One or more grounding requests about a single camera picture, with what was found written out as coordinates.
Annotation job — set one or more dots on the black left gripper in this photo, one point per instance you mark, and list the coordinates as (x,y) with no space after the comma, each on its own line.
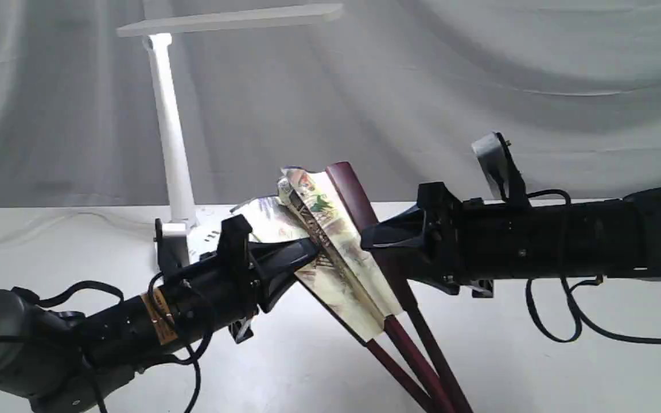
(221,288)

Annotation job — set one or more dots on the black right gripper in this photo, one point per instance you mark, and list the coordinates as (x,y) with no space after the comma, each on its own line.
(467,243)

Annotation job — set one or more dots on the painted paper folding fan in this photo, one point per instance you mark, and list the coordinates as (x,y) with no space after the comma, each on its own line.
(366,293)

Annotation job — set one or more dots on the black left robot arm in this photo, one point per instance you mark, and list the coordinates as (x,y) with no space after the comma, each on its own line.
(69,352)

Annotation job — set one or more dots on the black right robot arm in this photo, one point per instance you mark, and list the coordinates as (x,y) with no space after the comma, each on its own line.
(617,238)

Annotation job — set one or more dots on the white desk lamp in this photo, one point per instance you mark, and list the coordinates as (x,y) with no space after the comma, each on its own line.
(156,35)

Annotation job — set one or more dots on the grey fabric backdrop curtain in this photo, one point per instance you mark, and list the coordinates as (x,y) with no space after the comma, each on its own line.
(400,89)

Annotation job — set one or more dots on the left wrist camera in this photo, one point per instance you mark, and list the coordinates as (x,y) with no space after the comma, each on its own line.
(171,248)

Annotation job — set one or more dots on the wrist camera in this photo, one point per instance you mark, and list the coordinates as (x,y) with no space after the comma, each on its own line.
(501,173)
(171,248)

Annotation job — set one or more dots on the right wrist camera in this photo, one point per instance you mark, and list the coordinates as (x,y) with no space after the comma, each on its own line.
(501,173)

